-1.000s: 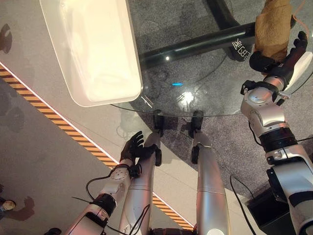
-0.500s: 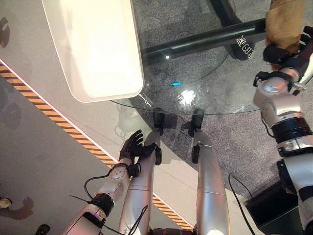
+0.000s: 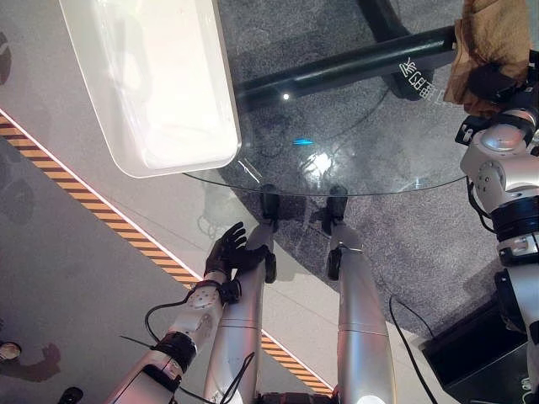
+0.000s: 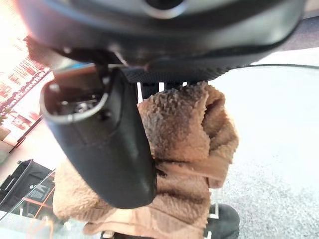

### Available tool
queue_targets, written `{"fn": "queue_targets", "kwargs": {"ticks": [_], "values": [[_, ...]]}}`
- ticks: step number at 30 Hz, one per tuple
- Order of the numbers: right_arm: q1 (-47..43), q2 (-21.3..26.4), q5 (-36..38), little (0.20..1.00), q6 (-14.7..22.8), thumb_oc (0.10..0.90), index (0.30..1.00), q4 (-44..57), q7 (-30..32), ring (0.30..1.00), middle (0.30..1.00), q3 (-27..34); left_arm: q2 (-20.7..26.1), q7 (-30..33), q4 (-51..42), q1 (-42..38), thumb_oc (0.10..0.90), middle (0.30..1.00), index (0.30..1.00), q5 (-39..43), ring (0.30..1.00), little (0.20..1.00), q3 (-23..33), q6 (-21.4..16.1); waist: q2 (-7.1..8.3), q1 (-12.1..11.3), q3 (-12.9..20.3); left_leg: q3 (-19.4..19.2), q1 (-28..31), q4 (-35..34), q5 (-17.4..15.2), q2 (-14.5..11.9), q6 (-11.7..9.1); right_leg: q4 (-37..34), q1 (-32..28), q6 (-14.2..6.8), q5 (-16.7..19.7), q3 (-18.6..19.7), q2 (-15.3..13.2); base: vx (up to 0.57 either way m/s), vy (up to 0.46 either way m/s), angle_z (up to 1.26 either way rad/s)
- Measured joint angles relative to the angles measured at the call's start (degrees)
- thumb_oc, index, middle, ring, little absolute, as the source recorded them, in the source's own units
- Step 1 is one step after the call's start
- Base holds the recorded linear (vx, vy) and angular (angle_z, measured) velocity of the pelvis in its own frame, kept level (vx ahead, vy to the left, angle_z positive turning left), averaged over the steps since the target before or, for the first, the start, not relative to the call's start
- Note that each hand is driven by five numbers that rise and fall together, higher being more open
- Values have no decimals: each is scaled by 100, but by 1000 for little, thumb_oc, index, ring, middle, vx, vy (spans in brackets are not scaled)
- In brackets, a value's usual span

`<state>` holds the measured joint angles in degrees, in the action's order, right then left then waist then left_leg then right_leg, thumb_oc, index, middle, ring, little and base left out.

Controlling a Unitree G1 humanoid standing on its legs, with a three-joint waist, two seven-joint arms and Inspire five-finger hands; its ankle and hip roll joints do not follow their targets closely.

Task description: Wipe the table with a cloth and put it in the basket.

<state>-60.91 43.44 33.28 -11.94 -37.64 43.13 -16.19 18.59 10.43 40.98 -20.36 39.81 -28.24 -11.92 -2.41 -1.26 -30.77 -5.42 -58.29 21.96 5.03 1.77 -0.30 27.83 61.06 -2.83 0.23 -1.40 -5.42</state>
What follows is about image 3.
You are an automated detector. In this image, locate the silver left robot leg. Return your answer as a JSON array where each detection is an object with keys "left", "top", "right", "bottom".
[{"left": 203, "top": 221, "right": 279, "bottom": 404}]

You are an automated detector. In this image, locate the dark robot foot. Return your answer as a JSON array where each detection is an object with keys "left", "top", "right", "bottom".
[
  {"left": 323, "top": 184, "right": 349, "bottom": 234},
  {"left": 259, "top": 183, "right": 281, "bottom": 223}
]

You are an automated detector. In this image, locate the silver robot leg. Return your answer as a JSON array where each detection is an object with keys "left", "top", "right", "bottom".
[
  {"left": 327, "top": 221, "right": 396, "bottom": 404},
  {"left": 203, "top": 221, "right": 279, "bottom": 404}
]

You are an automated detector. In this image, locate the silver right robot leg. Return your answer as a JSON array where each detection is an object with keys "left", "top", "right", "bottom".
[{"left": 327, "top": 221, "right": 396, "bottom": 404}]

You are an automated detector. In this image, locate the dark right robot foot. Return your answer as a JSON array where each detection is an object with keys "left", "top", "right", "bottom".
[{"left": 323, "top": 184, "right": 349, "bottom": 234}]

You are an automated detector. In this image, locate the brown cloth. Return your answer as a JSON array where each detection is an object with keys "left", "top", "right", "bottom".
[{"left": 443, "top": 0, "right": 533, "bottom": 118}]

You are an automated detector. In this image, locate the dark left robot foot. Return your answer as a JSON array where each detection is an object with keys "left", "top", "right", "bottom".
[{"left": 259, "top": 183, "right": 281, "bottom": 223}]

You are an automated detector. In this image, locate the person's foot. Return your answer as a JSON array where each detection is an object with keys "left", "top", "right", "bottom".
[
  {"left": 0, "top": 342, "right": 22, "bottom": 362},
  {"left": 56, "top": 386, "right": 84, "bottom": 404}
]

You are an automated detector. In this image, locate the yellow black hazard tape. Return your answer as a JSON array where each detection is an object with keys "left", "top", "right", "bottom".
[{"left": 0, "top": 112, "right": 334, "bottom": 397}]

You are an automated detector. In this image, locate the white plastic basket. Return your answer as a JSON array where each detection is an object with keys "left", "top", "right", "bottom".
[{"left": 57, "top": 0, "right": 243, "bottom": 179}]

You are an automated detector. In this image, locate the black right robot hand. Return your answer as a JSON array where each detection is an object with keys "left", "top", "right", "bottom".
[{"left": 467, "top": 62, "right": 528, "bottom": 105}]

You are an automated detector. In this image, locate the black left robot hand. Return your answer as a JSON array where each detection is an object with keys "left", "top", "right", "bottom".
[{"left": 204, "top": 221, "right": 273, "bottom": 284}]

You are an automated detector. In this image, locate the black box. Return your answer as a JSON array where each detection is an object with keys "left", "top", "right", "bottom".
[{"left": 420, "top": 300, "right": 532, "bottom": 397}]

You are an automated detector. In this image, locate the black tubular table frame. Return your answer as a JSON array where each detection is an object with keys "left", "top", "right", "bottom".
[{"left": 232, "top": 0, "right": 459, "bottom": 104}]

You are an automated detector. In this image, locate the black cable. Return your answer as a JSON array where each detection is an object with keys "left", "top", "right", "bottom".
[{"left": 388, "top": 294, "right": 440, "bottom": 404}]

